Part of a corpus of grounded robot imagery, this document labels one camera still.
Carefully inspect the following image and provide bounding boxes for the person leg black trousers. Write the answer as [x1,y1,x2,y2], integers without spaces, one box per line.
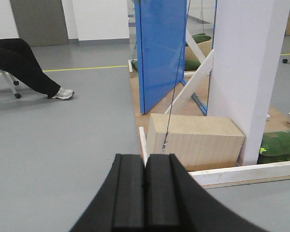
[0,38,60,98]

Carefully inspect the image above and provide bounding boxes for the light wooden block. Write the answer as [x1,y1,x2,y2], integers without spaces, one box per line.
[146,114,245,171]

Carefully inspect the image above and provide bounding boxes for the blue door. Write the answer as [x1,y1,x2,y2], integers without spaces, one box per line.
[134,0,188,114]

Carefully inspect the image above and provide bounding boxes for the green sandbag near post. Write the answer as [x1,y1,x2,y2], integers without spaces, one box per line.
[257,130,290,164]

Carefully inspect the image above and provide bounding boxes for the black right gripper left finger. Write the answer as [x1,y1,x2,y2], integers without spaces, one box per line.
[71,154,145,232]

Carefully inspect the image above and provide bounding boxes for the dark thin rope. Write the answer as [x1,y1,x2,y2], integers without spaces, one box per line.
[162,0,191,151]

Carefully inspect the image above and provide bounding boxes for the plywood base platform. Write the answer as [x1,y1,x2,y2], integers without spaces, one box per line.
[129,41,290,189]

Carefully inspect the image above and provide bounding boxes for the green sandbag far left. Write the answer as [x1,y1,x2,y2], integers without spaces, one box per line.
[185,59,201,71]

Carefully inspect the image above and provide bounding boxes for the white short side rail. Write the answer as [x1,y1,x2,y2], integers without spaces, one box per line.
[139,127,148,165]

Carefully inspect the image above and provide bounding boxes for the white front base rail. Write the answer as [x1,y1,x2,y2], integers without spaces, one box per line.
[189,161,290,188]

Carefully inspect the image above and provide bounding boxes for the white sneaker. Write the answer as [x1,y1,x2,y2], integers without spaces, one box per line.
[50,87,74,100]

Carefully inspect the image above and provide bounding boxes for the white diagonal brace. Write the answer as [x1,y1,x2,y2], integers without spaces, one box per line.
[165,49,215,114]

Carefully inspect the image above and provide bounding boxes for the grey wall door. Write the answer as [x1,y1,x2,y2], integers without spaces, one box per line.
[10,0,69,46]

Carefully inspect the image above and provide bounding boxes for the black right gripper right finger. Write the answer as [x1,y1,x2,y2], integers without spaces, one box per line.
[145,154,264,232]

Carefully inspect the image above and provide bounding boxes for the green sandbag far right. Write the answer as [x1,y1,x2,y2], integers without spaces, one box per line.
[192,33,212,44]

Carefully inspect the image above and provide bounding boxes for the office chair base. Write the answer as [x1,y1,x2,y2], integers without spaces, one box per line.
[0,69,21,99]

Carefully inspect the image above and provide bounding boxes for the white door frame post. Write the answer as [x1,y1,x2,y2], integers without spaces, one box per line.
[207,0,290,165]

